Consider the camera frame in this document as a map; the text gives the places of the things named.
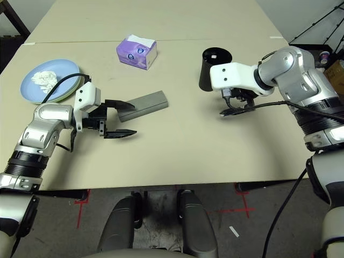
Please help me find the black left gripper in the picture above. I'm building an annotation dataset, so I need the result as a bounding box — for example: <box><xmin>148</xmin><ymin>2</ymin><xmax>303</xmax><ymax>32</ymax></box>
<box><xmin>83</xmin><ymin>99</ymin><xmax>138</xmax><ymax>140</ymax></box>

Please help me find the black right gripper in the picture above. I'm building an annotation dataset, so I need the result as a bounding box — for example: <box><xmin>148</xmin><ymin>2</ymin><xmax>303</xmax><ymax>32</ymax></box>
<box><xmin>219</xmin><ymin>88</ymin><xmax>257</xmax><ymax>117</ymax></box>

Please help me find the grey glasses case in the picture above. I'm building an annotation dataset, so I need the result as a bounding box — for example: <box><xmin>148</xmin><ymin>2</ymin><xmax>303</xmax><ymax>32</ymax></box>
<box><xmin>118</xmin><ymin>90</ymin><xmax>169</xmax><ymax>123</ymax></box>

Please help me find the white tissue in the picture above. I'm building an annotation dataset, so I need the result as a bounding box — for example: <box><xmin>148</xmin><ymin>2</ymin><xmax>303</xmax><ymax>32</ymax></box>
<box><xmin>31</xmin><ymin>70</ymin><xmax>58</xmax><ymax>94</ymax></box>

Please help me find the blue plastic plate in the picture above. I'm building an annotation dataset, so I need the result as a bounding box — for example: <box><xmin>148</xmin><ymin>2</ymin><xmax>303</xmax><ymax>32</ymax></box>
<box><xmin>20</xmin><ymin>59</ymin><xmax>81</xmax><ymax>104</ymax></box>

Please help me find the black plastic cup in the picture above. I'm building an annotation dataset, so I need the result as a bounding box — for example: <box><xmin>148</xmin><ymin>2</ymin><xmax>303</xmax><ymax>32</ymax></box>
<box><xmin>198</xmin><ymin>47</ymin><xmax>233</xmax><ymax>92</ymax></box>

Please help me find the green plastic plate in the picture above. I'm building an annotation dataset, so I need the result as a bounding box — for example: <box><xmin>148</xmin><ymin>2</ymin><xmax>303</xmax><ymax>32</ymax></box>
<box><xmin>49</xmin><ymin>71</ymin><xmax>82</xmax><ymax>103</ymax></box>

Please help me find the purple tissue pack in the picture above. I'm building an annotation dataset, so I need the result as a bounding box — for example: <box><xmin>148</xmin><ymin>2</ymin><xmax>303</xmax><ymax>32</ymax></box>
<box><xmin>116</xmin><ymin>34</ymin><xmax>158</xmax><ymax>71</ymax></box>

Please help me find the brown cardboard box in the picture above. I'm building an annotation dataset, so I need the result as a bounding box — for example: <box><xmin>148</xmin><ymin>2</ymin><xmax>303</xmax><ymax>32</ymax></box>
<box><xmin>324</xmin><ymin>60</ymin><xmax>344</xmax><ymax>95</ymax></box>

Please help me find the grey robot left leg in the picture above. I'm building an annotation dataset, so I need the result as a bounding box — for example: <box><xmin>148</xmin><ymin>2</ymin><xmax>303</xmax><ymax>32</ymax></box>
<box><xmin>98</xmin><ymin>192</ymin><xmax>143</xmax><ymax>258</ymax></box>

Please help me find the grey robot leg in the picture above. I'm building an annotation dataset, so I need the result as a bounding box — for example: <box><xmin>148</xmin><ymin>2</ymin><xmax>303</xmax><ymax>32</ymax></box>
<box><xmin>178</xmin><ymin>189</ymin><xmax>218</xmax><ymax>258</ymax></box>
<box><xmin>98</xmin><ymin>192</ymin><xmax>143</xmax><ymax>258</ymax></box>

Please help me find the black tripod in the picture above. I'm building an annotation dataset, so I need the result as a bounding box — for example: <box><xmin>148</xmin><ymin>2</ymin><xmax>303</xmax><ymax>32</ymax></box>
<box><xmin>289</xmin><ymin>0</ymin><xmax>344</xmax><ymax>53</ymax></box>

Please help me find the grey robot right leg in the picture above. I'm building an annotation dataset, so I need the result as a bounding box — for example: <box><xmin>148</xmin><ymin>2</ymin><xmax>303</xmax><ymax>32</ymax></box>
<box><xmin>178</xmin><ymin>189</ymin><xmax>218</xmax><ymax>258</ymax></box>

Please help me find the black foam floor mat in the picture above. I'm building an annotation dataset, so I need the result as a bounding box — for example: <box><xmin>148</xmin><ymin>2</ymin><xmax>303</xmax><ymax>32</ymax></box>
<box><xmin>0</xmin><ymin>34</ymin><xmax>25</xmax><ymax>73</ymax></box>

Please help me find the grey robot torso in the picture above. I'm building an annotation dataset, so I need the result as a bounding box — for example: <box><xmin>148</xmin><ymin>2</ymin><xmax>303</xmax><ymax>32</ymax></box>
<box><xmin>88</xmin><ymin>249</ymin><xmax>205</xmax><ymax>258</ymax></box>

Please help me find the black framed side table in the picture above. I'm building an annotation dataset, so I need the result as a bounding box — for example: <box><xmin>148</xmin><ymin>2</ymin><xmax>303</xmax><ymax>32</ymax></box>
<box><xmin>0</xmin><ymin>0</ymin><xmax>31</xmax><ymax>38</ymax></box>

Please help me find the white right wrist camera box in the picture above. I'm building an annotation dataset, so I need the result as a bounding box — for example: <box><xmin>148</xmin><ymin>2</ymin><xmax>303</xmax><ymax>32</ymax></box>
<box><xmin>210</xmin><ymin>63</ymin><xmax>275</xmax><ymax>96</ymax></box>

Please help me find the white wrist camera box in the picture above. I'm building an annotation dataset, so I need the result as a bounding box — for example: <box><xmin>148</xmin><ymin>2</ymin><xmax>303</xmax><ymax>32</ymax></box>
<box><xmin>73</xmin><ymin>82</ymin><xmax>102</xmax><ymax>132</ymax></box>
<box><xmin>210</xmin><ymin>63</ymin><xmax>275</xmax><ymax>96</ymax></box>

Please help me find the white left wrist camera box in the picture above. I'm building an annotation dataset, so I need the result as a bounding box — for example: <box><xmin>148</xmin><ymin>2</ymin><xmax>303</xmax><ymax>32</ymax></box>
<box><xmin>73</xmin><ymin>82</ymin><xmax>102</xmax><ymax>132</ymax></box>

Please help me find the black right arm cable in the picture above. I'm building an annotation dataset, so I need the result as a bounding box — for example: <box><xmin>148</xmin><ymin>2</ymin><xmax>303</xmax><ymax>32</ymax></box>
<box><xmin>221</xmin><ymin>88</ymin><xmax>344</xmax><ymax>258</ymax></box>

